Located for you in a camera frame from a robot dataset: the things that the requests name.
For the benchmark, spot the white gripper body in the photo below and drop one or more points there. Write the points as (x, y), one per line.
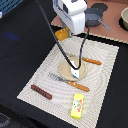
(71, 13)

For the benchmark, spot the orange toy bread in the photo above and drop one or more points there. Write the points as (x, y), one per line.
(62, 34)

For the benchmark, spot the brown toy sausage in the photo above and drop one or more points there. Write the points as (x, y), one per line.
(41, 91)

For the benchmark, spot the yellow toy butter box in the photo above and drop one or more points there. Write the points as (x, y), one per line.
(77, 106)

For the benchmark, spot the brown toy stove board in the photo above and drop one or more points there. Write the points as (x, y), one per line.
(111, 17)

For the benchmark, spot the beige bowl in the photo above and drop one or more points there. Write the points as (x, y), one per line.
(124, 16)

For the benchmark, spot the round wooden plate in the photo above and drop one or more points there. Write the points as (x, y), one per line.
(65, 69)

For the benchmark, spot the blue striped cloth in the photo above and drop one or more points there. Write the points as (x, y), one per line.
(8, 5)

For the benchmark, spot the beige woven placemat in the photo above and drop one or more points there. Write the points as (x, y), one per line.
(96, 79)

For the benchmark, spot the grey saucepan with handle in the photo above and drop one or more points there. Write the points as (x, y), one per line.
(93, 17)

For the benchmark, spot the knife with wooden handle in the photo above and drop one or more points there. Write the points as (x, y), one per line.
(91, 61)

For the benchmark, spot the fork with wooden handle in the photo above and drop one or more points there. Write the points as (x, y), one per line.
(76, 85)

